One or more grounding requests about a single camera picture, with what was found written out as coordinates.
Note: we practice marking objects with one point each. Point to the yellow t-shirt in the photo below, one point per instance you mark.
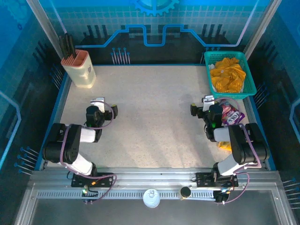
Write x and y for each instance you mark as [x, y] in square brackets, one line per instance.
[227, 75]

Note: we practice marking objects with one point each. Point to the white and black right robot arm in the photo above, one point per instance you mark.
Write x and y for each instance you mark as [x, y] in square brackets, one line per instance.
[243, 145]

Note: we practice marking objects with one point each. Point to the purple candy bag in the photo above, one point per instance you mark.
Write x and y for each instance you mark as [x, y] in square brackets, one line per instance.
[232, 117]

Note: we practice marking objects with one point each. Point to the cream knife block orange top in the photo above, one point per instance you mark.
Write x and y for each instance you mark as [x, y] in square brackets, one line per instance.
[82, 75]

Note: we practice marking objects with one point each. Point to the yellow snack bag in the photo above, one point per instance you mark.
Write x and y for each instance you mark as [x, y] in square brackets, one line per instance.
[223, 145]

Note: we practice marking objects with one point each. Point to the teal plastic basket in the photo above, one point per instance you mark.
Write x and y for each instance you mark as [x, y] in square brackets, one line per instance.
[249, 77]

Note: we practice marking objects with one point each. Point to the black connector module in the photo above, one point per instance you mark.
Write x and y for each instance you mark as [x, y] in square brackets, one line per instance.
[87, 193]
[220, 196]

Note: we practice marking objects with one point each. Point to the black knob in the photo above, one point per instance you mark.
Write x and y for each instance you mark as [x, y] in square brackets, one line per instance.
[185, 192]

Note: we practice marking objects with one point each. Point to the white round can lid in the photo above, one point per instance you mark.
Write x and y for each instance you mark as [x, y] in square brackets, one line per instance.
[152, 198]

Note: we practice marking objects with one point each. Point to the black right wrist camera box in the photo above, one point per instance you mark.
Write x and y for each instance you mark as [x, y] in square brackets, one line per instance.
[193, 109]

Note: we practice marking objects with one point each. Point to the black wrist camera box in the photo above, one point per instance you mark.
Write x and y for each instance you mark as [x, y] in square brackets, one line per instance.
[114, 110]
[193, 109]

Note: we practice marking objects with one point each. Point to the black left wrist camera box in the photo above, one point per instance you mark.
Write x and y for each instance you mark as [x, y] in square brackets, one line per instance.
[114, 110]

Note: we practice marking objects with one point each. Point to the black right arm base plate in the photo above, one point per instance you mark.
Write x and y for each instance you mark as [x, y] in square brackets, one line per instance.
[204, 180]

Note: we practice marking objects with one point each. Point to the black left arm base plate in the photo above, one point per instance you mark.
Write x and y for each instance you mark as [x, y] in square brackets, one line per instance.
[105, 180]

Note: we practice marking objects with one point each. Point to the aluminium frame rail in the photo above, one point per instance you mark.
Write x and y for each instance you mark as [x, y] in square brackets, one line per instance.
[152, 175]

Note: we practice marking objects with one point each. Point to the aluminium frame post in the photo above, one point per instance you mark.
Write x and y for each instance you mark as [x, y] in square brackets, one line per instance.
[262, 21]
[44, 18]

